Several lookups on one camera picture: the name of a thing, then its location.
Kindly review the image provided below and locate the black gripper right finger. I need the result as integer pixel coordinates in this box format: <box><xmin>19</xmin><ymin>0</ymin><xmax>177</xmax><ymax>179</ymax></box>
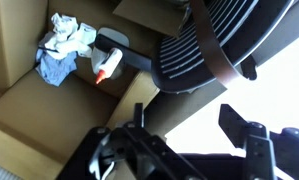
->
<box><xmin>218</xmin><ymin>103</ymin><xmax>278</xmax><ymax>180</ymax></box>

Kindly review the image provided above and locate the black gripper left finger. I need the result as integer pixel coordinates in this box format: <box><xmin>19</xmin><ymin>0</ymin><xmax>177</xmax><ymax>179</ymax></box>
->
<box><xmin>113</xmin><ymin>102</ymin><xmax>208</xmax><ymax>180</ymax></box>

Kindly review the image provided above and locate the brown leather belt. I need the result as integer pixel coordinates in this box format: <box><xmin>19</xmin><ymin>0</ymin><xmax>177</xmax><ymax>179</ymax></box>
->
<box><xmin>188</xmin><ymin>0</ymin><xmax>243</xmax><ymax>89</ymax></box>

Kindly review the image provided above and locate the black mesh office chair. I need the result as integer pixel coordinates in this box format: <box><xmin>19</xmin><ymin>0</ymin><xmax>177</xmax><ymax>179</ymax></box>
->
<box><xmin>93</xmin><ymin>0</ymin><xmax>299</xmax><ymax>94</ymax></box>

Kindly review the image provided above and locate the white bottle orange tip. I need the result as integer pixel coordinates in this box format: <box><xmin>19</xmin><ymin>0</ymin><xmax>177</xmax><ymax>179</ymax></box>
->
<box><xmin>95</xmin><ymin>47</ymin><xmax>124</xmax><ymax>85</ymax></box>

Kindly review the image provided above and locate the blue striped shirt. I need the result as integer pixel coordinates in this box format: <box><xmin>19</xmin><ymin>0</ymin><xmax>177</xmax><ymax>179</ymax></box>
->
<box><xmin>34</xmin><ymin>46</ymin><xmax>78</xmax><ymax>88</ymax></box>

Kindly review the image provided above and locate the white socks pile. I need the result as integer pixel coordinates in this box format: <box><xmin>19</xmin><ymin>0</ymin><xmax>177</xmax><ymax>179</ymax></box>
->
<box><xmin>38</xmin><ymin>12</ymin><xmax>98</xmax><ymax>61</ymax></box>

